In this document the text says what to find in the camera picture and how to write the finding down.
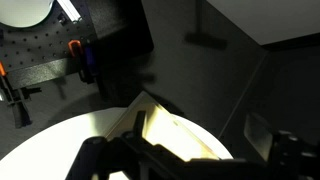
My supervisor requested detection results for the orange handled spring clamp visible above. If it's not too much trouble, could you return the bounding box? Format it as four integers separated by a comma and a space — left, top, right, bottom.
0, 60, 43, 130
67, 39, 99, 85

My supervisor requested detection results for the wooden tray box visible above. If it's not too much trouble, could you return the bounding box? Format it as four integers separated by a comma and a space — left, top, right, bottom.
103, 90, 222, 163

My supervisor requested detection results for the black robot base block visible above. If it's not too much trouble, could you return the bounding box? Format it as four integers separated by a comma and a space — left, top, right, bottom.
79, 0, 155, 69

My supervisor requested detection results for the black floor stand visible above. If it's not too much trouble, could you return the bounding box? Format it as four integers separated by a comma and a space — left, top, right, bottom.
184, 0, 229, 52

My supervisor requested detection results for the black perforated breadboard plate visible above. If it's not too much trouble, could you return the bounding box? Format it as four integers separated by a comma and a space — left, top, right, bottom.
0, 11, 98, 90

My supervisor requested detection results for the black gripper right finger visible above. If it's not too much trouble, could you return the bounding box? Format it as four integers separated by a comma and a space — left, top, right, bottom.
244, 112, 320, 180

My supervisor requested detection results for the aluminium extrusion bar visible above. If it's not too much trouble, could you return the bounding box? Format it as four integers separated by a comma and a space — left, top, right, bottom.
56, 0, 83, 24

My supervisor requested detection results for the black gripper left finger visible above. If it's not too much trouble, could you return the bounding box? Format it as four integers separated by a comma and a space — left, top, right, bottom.
65, 110, 188, 180

